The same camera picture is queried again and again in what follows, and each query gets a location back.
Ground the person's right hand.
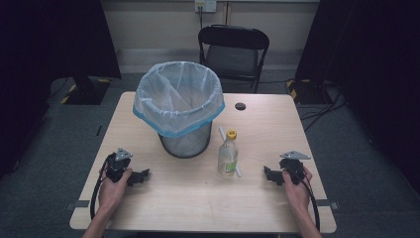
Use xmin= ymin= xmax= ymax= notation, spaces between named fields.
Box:
xmin=281 ymin=166 xmax=314 ymax=216

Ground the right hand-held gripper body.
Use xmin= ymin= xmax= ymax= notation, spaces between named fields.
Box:
xmin=278 ymin=150 xmax=312 ymax=184

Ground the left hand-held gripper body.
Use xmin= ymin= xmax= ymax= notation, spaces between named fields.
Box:
xmin=104 ymin=147 xmax=134 ymax=183

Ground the person's left hand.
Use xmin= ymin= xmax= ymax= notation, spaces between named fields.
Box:
xmin=97 ymin=167 xmax=134 ymax=213

